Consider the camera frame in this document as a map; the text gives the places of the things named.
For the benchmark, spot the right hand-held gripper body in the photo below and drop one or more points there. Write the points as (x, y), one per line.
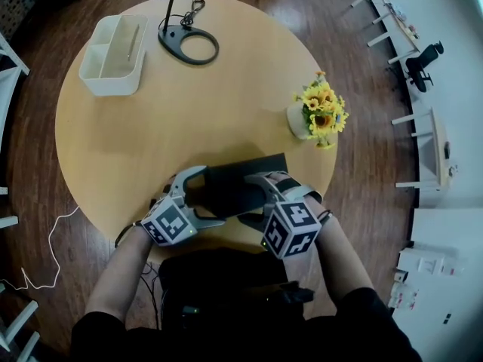
(292, 230)

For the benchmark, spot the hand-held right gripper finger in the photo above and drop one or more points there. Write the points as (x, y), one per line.
(262, 181)

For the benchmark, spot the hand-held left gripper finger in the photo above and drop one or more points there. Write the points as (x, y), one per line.
(209, 223)
(188, 173)

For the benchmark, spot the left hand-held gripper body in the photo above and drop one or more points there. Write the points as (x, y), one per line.
(170, 223)

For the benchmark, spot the black rectangular box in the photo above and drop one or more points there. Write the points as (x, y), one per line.
(230, 191)

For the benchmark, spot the person's left forearm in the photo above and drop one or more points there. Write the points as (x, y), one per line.
(117, 273)

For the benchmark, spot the person's right forearm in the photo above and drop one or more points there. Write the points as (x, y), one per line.
(341, 256)

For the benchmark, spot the white plastic organizer tray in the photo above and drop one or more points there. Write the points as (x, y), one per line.
(113, 57)

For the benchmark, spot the person's right hand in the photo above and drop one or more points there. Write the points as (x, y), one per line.
(278, 177)

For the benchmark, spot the black wristband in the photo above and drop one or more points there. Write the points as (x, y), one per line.
(325, 215)

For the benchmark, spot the black waist pack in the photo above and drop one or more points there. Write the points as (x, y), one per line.
(294, 294)

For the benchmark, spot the white round vase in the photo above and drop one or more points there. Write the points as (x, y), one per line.
(294, 121)

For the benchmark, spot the yellow sunflower bouquet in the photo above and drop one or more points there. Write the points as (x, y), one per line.
(324, 108)

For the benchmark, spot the person's black clothing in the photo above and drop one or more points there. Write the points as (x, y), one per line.
(241, 334)

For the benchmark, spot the black desk lamp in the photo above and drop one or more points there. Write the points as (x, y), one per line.
(188, 49)

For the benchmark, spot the white cabinet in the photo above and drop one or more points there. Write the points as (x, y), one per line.
(449, 277)

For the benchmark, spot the short wooden top desk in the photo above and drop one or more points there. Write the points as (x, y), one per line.
(437, 153)

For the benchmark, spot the black office chair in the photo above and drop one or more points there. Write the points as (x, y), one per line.
(420, 68)

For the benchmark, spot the white metal shelf rack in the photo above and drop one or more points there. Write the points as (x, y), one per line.
(9, 89)

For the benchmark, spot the long wooden top desk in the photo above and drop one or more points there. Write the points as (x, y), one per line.
(396, 17)

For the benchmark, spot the white switch plate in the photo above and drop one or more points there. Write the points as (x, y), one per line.
(430, 265)

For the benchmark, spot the white metal frame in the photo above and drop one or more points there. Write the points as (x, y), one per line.
(17, 326)

